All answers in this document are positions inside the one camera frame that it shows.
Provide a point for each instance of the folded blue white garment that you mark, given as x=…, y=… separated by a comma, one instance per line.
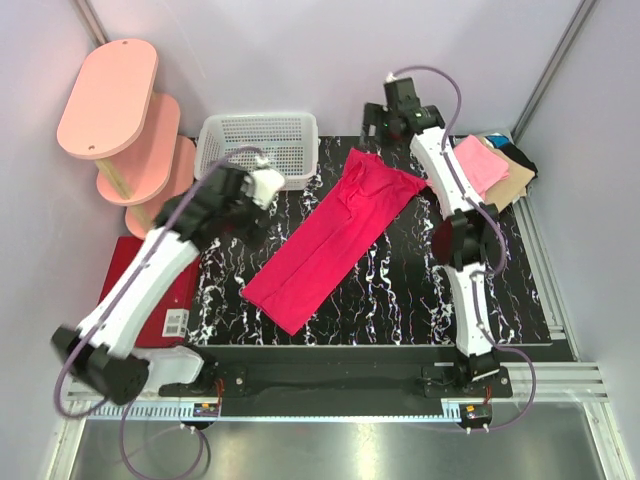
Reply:
x=496, y=140

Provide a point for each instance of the folded pink t shirt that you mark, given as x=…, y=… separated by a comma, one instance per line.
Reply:
x=483, y=168

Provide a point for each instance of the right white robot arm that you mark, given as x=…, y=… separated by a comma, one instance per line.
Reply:
x=462, y=243

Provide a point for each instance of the white plastic basket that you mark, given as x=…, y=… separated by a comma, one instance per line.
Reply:
x=290, y=140

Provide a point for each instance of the folded black t shirt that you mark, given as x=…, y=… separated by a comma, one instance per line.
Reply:
x=518, y=156

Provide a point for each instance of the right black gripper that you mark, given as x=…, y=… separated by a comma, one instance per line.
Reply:
x=372, y=114

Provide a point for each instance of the magenta t shirt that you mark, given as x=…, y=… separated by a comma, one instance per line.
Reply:
x=305, y=270

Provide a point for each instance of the black marble pattern mat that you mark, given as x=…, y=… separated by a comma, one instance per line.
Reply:
x=394, y=295

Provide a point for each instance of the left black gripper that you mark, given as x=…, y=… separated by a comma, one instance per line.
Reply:
x=252, y=233

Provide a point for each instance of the red box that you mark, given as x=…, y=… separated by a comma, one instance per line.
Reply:
x=167, y=324

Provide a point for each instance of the aluminium rail frame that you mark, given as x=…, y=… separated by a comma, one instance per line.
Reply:
x=559, y=424

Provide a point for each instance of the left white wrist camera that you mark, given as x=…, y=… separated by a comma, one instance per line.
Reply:
x=266, y=182

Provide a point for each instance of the pink three-tier shelf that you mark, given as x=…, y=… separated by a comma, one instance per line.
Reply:
x=115, y=119

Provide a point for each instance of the folded beige t shirt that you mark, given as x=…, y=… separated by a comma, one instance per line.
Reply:
x=506, y=191

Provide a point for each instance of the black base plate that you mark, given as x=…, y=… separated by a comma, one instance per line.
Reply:
x=244, y=371

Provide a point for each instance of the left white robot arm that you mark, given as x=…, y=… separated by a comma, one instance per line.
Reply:
x=101, y=351

